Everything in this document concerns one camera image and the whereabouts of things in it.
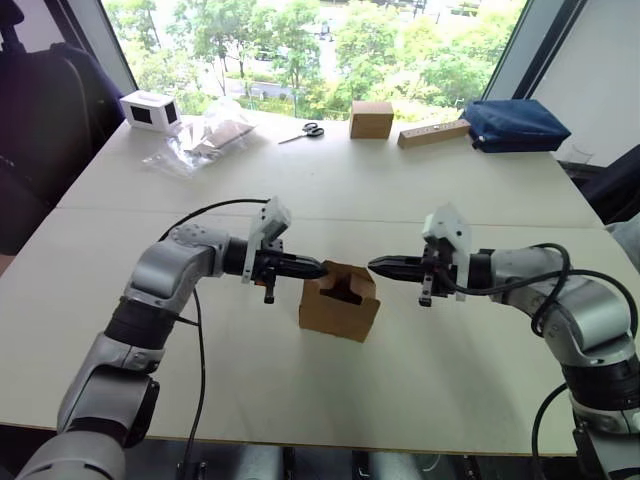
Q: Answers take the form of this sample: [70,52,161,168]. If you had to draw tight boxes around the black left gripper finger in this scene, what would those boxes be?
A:
[284,265,329,282]
[284,253,332,273]

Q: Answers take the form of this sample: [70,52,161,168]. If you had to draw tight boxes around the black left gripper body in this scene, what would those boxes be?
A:
[251,238,290,306]

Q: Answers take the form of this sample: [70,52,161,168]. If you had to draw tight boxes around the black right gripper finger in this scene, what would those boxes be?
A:
[369,267,425,285]
[367,255,425,271]

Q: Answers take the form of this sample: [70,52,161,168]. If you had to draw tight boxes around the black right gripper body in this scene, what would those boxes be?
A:
[417,241,460,308]

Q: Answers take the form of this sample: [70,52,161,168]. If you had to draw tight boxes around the small cardboard box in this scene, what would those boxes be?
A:
[298,259,382,344]

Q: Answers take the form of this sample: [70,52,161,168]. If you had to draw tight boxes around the plastic bag with flat cardboard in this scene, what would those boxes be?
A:
[182,96,259,162]

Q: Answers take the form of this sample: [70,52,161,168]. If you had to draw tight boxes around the closed cardboard box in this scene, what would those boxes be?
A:
[348,100,395,140]

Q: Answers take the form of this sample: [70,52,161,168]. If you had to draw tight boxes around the white box with black windows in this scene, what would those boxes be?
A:
[119,90,182,133]

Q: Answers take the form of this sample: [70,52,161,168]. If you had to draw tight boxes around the long wooden block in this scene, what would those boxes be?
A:
[397,118,472,149]

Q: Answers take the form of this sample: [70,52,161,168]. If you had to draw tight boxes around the empty clear plastic bag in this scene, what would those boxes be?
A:
[141,133,202,182]

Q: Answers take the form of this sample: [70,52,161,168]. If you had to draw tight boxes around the dark blue fabric bag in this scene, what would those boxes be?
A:
[464,98,573,154]

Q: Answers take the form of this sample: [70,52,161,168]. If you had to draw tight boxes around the clear drinking glass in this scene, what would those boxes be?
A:
[558,141,597,177]

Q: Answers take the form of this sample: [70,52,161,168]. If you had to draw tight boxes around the grey rounded cylinder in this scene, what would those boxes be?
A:
[368,449,432,480]
[233,444,287,480]

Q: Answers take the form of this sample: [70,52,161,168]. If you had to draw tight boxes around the dark blue chair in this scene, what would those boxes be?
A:
[581,148,640,227]

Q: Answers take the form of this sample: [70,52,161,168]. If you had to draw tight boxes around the black office chair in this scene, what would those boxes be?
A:
[0,0,127,257]

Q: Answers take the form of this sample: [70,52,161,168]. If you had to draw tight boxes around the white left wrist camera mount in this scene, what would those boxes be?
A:
[241,196,293,285]

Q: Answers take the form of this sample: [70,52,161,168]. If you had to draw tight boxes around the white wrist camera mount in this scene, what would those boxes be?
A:
[421,202,473,303]
[241,196,293,285]

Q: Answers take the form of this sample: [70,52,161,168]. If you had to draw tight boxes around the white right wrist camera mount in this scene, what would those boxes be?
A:
[421,202,473,303]

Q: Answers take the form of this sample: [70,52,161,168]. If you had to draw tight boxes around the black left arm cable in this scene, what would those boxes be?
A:
[159,198,273,480]

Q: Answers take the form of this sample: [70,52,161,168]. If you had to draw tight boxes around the black handled scissors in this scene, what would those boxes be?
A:
[277,121,326,146]

